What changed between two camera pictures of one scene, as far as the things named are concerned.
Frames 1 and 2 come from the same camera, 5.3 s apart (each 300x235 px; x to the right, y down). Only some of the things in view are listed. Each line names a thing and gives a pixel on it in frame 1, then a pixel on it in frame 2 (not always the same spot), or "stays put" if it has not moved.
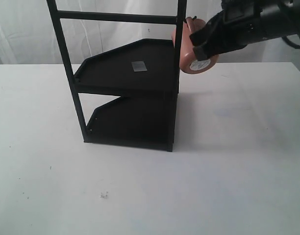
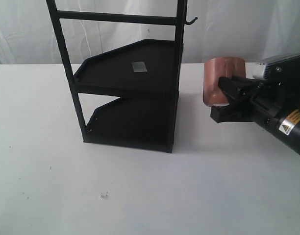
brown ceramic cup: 188,61 to 215,68
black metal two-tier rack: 145,73 stays put
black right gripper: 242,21 to 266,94
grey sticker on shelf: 138,66 stays put
